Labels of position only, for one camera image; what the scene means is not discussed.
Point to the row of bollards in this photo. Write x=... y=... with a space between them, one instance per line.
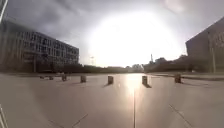
x=110 y=80

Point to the row of trees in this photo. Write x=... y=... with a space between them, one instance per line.
x=160 y=66

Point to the grass strip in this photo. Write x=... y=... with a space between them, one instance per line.
x=193 y=76

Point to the dark blocky building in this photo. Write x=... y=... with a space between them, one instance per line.
x=206 y=50

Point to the pole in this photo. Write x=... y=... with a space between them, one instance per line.
x=213 y=56

